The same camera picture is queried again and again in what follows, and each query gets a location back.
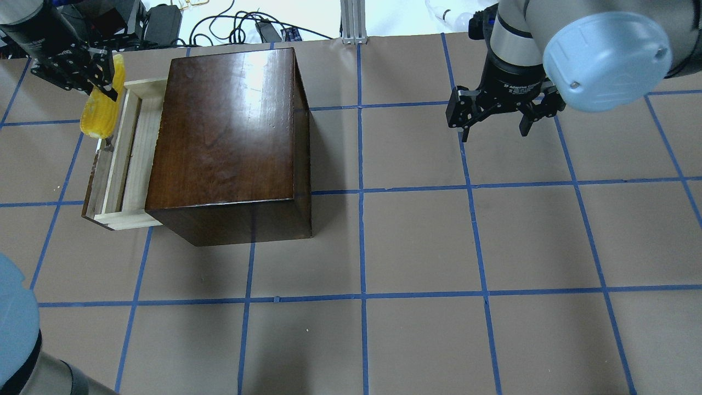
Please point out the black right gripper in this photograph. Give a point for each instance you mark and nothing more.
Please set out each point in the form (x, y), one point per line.
(513, 79)

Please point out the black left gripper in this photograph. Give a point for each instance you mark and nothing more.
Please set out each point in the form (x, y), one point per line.
(48, 50)

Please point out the black power adapter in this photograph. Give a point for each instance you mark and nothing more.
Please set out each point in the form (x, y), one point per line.
(162, 29)

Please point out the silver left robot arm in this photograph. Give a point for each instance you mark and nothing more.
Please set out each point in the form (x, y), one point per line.
(42, 31)

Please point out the aluminium frame post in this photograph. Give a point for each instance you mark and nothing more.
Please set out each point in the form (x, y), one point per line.
(353, 22)

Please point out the wooden drawer with white handle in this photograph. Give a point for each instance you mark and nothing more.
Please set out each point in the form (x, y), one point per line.
(120, 177)

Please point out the dark brown wooden cabinet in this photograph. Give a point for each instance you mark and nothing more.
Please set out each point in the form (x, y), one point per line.
(232, 156)

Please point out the yellow corn cob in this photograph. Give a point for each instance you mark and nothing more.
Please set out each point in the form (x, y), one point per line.
(100, 112)

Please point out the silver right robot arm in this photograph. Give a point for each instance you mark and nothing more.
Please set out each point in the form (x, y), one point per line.
(593, 56)

